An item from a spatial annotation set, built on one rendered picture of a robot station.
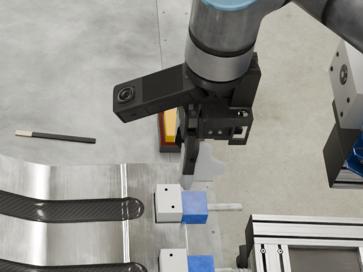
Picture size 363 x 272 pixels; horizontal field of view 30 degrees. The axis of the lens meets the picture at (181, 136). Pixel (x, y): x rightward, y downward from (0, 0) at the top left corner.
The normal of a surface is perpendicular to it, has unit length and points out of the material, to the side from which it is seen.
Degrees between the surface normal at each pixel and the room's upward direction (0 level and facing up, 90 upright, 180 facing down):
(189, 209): 0
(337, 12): 75
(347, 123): 90
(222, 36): 90
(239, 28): 90
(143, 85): 30
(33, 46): 0
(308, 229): 0
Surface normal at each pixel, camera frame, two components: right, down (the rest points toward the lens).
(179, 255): 0.11, -0.61
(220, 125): 0.08, 0.79
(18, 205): 0.56, -0.48
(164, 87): -0.40, -0.51
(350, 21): -0.68, 0.31
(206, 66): -0.40, 0.69
